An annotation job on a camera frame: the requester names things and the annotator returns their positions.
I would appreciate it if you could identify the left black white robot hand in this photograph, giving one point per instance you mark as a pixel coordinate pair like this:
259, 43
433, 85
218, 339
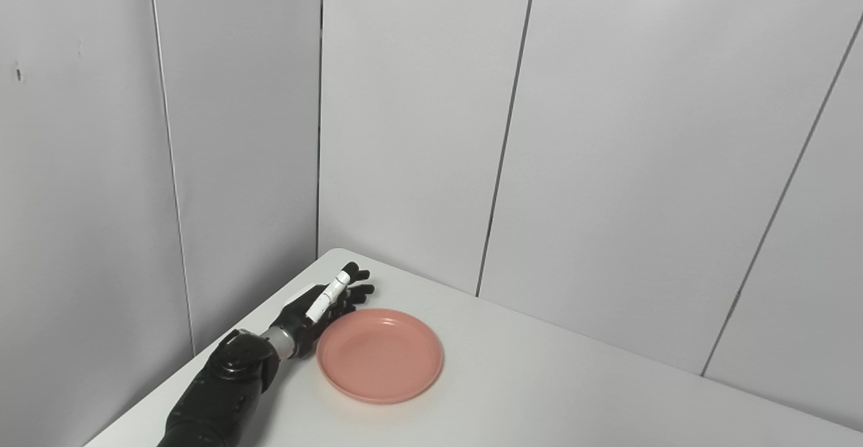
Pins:
303, 322

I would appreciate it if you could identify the pink round plate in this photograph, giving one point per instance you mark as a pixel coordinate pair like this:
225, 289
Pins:
381, 356

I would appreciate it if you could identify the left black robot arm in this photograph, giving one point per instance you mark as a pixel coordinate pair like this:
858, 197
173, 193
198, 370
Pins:
222, 393

